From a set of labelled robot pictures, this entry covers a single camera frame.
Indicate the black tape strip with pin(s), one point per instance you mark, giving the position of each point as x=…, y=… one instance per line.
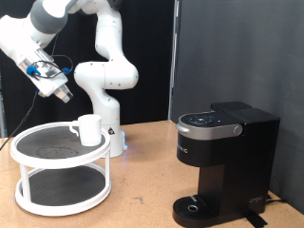
x=256, y=219

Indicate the silver vertical frame pole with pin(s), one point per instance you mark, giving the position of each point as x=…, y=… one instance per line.
x=173, y=63

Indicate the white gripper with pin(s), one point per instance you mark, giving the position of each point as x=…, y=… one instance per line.
x=49, y=85

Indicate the grey vertical edge post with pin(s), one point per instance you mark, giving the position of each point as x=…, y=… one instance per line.
x=2, y=107

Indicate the blue mounted wrist camera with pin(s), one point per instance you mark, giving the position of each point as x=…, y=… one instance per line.
x=37, y=91

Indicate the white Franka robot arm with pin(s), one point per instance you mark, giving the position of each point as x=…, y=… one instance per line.
x=107, y=76

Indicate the white ceramic mug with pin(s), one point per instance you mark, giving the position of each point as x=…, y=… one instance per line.
x=90, y=129

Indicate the white two-tier turntable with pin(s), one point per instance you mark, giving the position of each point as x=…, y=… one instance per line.
x=60, y=160

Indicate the black Keurig coffee machine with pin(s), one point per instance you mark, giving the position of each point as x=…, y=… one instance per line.
x=240, y=164

